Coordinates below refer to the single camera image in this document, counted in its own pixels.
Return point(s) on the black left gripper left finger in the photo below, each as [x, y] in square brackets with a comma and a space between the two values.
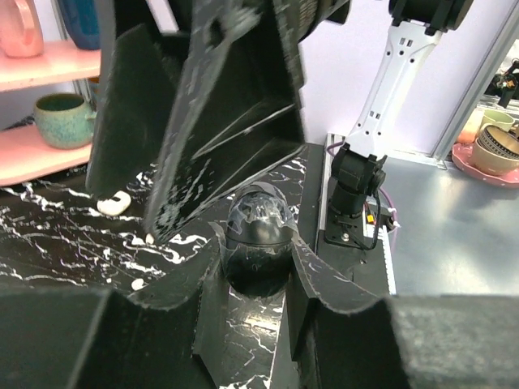
[167, 335]

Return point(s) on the dark blue mug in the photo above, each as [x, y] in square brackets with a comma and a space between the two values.
[80, 19]

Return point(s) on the stacked bowls on pink plate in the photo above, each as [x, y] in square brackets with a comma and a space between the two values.
[487, 147]

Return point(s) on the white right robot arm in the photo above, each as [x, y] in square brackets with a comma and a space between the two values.
[415, 31]

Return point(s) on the black earbud charging case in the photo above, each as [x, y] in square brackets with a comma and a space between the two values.
[256, 241]

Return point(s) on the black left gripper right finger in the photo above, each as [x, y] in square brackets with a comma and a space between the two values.
[343, 336]

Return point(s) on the green ceramic mug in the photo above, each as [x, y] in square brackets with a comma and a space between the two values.
[64, 120]

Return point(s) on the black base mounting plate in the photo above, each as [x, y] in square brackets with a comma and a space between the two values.
[372, 269]

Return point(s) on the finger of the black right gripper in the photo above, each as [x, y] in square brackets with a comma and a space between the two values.
[140, 75]

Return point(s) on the pink three-tier shelf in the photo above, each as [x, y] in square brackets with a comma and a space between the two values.
[24, 153]

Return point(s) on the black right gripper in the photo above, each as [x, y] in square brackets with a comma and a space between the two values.
[237, 111]

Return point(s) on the pink mug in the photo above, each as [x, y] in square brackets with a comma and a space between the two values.
[21, 34]

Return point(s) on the white earbud case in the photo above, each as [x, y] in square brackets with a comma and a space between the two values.
[116, 205]

